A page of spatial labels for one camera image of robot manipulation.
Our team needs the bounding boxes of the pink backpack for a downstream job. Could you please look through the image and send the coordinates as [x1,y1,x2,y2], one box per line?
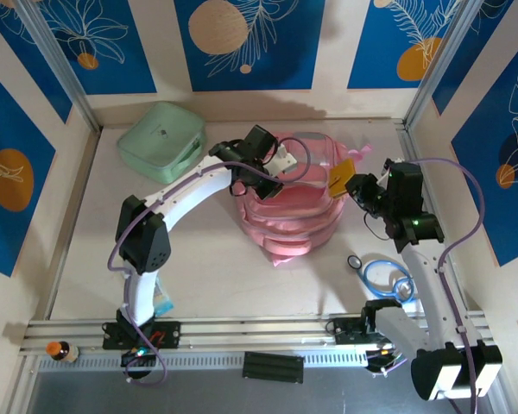
[235,129,375,269]

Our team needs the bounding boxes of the mint green zip case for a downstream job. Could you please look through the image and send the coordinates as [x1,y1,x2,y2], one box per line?
[116,101,208,185]

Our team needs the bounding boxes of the blue tissue pack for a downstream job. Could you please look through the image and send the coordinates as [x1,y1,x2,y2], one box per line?
[155,279,174,315]

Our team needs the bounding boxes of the blue stethoscope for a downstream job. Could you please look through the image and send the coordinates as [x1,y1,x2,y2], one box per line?
[346,254,418,303]

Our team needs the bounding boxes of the black slotted plate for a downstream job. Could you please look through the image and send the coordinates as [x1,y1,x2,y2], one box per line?
[242,351,306,384]

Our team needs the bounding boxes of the orange capped small bottle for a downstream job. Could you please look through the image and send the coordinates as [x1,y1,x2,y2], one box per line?
[46,340,81,363]

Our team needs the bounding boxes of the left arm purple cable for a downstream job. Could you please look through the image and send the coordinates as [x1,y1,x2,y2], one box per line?
[107,136,312,389]

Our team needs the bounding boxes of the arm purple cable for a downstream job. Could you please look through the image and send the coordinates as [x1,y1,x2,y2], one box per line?
[369,158,487,414]
[107,136,312,389]

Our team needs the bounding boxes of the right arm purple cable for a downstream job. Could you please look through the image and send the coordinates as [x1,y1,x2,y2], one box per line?
[369,158,487,414]

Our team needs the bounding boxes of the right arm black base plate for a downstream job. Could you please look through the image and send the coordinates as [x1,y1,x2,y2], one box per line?
[326,317,414,346]

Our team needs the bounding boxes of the aluminium frame post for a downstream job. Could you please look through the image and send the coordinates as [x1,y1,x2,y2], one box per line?
[15,0,104,134]
[403,0,480,133]

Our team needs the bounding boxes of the aluminium mounting rail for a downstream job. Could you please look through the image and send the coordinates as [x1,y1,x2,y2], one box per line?
[19,312,496,357]

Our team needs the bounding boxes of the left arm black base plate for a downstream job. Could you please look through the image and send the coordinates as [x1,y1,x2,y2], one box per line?
[102,319,182,350]

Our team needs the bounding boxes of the white slotted cable channel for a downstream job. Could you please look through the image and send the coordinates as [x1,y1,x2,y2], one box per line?
[38,353,368,372]

